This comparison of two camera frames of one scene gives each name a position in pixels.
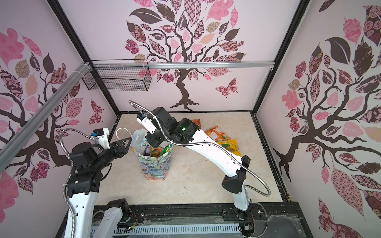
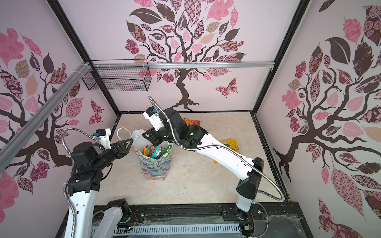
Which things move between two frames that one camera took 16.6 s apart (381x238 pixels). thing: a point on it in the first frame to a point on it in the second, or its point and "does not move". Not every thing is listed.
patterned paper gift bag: x=155 y=162 does not move
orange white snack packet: x=217 y=135 to x=146 y=151
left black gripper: x=120 y=143 does not move
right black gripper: x=151 y=139 does not move
